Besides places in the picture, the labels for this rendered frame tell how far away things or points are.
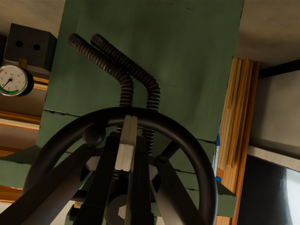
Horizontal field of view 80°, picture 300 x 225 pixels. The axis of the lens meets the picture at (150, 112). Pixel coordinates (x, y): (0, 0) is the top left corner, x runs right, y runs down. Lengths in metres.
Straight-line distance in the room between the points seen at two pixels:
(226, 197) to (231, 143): 1.30
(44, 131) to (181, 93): 0.34
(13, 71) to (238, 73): 1.73
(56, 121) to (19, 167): 0.13
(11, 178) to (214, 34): 0.60
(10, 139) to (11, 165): 2.76
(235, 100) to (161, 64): 1.43
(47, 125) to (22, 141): 2.74
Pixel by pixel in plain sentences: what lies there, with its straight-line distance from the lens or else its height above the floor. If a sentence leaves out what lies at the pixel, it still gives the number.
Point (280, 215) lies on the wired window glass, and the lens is 1.95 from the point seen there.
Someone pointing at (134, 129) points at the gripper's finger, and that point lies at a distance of 0.19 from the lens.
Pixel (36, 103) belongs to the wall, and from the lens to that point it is 3.11.
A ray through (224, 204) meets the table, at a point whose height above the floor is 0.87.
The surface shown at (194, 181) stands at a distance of 0.51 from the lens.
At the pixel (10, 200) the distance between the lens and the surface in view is 2.90.
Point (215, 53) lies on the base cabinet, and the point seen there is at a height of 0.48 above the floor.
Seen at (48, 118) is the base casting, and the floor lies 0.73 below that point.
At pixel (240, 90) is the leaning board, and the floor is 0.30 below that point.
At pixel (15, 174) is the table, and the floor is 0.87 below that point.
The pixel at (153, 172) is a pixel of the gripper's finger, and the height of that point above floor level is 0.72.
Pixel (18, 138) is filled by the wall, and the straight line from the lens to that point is 3.24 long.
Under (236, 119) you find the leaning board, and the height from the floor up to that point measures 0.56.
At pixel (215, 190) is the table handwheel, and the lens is 0.32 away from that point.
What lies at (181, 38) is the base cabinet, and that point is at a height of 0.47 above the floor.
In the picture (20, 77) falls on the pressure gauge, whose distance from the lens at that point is 0.45.
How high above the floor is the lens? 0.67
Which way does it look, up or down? 1 degrees down
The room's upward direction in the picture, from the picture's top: 169 degrees counter-clockwise
